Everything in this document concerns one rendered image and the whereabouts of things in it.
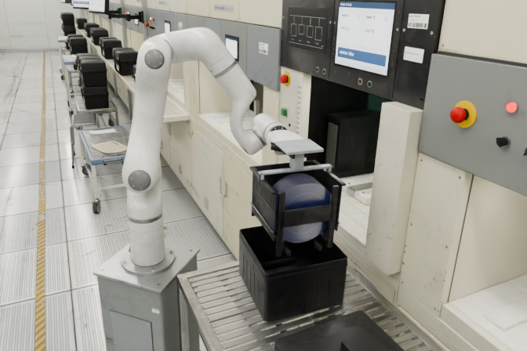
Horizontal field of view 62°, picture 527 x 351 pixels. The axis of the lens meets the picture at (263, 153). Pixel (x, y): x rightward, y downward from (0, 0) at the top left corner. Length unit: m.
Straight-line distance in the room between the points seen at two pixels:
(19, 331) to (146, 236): 1.34
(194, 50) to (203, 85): 1.89
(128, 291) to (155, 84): 0.73
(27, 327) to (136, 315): 1.18
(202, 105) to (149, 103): 1.92
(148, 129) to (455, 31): 0.93
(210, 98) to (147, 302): 2.01
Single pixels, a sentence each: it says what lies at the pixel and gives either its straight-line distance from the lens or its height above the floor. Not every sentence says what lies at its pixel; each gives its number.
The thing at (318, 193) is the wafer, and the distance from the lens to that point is 1.31.
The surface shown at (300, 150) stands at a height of 1.27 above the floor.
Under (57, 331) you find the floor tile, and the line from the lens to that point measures 2.71.
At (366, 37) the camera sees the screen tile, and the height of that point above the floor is 1.57.
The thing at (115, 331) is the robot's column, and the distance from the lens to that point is 1.81.
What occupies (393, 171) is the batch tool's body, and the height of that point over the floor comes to 1.21.
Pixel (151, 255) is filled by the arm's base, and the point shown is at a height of 0.81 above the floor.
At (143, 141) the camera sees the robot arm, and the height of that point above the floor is 1.24.
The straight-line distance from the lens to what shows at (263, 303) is 1.39.
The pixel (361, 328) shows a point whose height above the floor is 0.86.
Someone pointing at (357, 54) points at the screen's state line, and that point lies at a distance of 1.52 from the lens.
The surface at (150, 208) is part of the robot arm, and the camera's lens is 1.55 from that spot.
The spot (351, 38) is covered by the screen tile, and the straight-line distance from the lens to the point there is 1.55.
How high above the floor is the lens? 1.69
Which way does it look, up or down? 20 degrees down
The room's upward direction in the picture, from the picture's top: 1 degrees clockwise
